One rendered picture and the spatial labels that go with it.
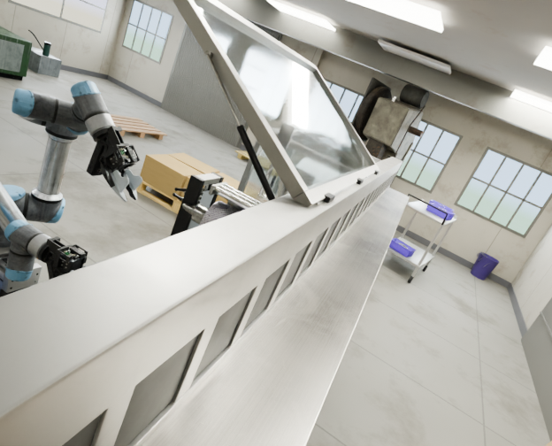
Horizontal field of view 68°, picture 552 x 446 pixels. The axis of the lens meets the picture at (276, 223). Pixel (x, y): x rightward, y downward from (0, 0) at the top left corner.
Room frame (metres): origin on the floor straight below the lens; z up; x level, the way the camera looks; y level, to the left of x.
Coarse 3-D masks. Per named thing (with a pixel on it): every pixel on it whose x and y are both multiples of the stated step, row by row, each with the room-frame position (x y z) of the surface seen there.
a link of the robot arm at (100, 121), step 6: (102, 114) 1.14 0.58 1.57; (108, 114) 1.16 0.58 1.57; (90, 120) 1.12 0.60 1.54; (96, 120) 1.12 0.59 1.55; (102, 120) 1.13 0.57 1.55; (108, 120) 1.14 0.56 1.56; (90, 126) 1.12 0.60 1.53; (96, 126) 1.12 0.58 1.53; (102, 126) 1.12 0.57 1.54; (108, 126) 1.14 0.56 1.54; (114, 126) 1.16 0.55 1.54; (90, 132) 1.12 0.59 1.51
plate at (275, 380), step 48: (384, 192) 2.76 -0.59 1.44; (384, 240) 1.59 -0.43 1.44; (336, 288) 0.95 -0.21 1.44; (288, 336) 0.66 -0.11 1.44; (336, 336) 0.73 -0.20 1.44; (240, 384) 0.49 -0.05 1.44; (288, 384) 0.54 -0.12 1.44; (192, 432) 0.38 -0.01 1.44; (240, 432) 0.41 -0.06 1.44; (288, 432) 0.44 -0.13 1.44
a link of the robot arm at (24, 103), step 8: (16, 88) 1.12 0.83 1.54; (16, 96) 1.09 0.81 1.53; (24, 96) 1.11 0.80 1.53; (32, 96) 1.12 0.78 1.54; (40, 96) 1.14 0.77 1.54; (48, 96) 1.16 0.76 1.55; (16, 104) 1.09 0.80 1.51; (24, 104) 1.10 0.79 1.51; (32, 104) 1.11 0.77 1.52; (40, 104) 1.13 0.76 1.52; (48, 104) 1.14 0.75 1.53; (56, 104) 1.16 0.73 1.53; (16, 112) 1.10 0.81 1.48; (24, 112) 1.11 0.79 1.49; (32, 112) 1.12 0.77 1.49; (40, 112) 1.13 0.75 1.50; (48, 112) 1.14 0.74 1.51; (56, 112) 1.15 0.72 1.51; (32, 120) 1.42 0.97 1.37; (40, 120) 1.43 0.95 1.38; (48, 120) 1.15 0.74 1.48
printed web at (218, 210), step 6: (216, 204) 1.27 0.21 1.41; (222, 204) 1.29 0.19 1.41; (210, 210) 1.25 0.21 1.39; (216, 210) 1.25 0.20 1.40; (222, 210) 1.26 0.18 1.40; (228, 210) 1.27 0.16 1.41; (234, 210) 1.28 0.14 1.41; (204, 216) 1.24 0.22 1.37; (210, 216) 1.24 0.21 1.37; (216, 216) 1.24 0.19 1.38; (222, 216) 1.24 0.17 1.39; (204, 222) 1.23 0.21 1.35
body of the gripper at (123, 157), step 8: (104, 128) 1.13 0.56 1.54; (112, 128) 1.12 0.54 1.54; (120, 128) 1.15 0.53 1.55; (96, 136) 1.11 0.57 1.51; (104, 136) 1.13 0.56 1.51; (112, 136) 1.12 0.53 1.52; (120, 136) 1.14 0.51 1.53; (104, 144) 1.13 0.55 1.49; (112, 144) 1.12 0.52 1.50; (120, 144) 1.12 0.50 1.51; (128, 144) 1.15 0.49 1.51; (104, 152) 1.11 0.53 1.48; (112, 152) 1.10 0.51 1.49; (120, 152) 1.11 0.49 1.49; (128, 152) 1.13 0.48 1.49; (136, 152) 1.16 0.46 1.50; (104, 160) 1.10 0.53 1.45; (112, 160) 1.11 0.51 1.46; (120, 160) 1.09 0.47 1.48; (128, 160) 1.12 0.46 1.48; (136, 160) 1.14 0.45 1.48; (112, 168) 1.11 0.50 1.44; (120, 168) 1.14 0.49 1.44
